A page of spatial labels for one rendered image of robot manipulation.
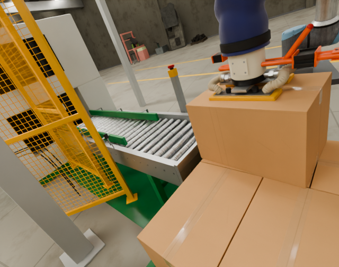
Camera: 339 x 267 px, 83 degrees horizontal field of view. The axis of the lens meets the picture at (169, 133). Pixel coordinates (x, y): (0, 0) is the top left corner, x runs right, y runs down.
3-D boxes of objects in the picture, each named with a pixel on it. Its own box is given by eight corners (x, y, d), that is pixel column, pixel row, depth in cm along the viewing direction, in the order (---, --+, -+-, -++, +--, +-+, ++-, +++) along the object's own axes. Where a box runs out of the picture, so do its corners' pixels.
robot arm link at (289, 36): (282, 52, 155) (281, 29, 147) (308, 47, 146) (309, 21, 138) (281, 58, 145) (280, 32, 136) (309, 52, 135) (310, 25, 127)
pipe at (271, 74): (209, 93, 107) (207, 83, 104) (230, 76, 121) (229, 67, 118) (276, 91, 83) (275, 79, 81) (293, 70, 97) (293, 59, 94)
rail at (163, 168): (63, 142, 290) (56, 131, 281) (67, 140, 293) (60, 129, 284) (181, 187, 133) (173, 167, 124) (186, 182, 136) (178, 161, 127)
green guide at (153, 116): (90, 115, 316) (88, 110, 312) (96, 112, 322) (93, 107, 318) (158, 121, 207) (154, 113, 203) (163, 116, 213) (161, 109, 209)
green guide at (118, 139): (60, 132, 285) (56, 127, 281) (67, 128, 291) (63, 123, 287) (119, 150, 176) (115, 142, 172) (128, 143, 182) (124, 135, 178)
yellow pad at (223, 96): (208, 100, 108) (206, 92, 105) (217, 93, 113) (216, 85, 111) (275, 101, 84) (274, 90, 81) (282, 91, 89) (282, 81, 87)
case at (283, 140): (201, 158, 131) (185, 105, 113) (230, 127, 152) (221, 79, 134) (305, 189, 88) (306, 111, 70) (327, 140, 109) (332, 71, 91)
